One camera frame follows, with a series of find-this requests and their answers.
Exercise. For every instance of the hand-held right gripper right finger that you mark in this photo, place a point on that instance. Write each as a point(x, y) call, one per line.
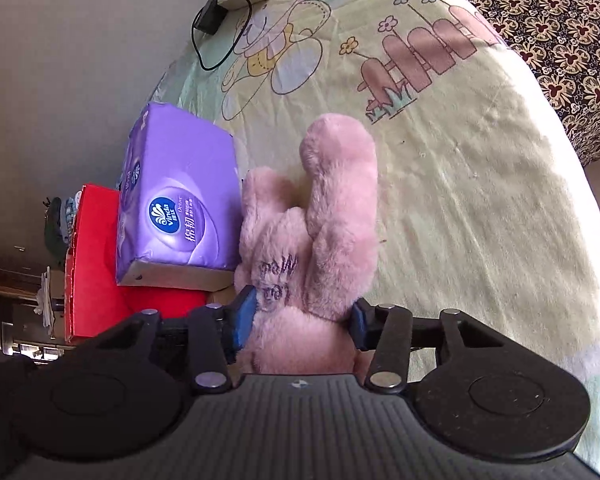
point(358, 321)

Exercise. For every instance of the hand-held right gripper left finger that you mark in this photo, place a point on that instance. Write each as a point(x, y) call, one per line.
point(246, 310)

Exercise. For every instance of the pink plush toy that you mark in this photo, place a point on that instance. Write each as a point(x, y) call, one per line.
point(310, 240)

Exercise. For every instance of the red cardboard box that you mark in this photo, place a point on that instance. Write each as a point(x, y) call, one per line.
point(92, 280)

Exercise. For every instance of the purple tissue pack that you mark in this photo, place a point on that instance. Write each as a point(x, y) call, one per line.
point(177, 197)

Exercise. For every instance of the cartoon printed bed sheet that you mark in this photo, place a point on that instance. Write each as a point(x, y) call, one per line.
point(430, 160)

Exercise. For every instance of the dark wooden furniture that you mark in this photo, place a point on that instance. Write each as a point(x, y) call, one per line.
point(20, 305)

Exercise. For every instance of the black power adapter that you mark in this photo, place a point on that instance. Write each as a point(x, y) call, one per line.
point(208, 16)

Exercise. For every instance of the brown floral patterned blanket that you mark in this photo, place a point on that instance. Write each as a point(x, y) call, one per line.
point(550, 30)

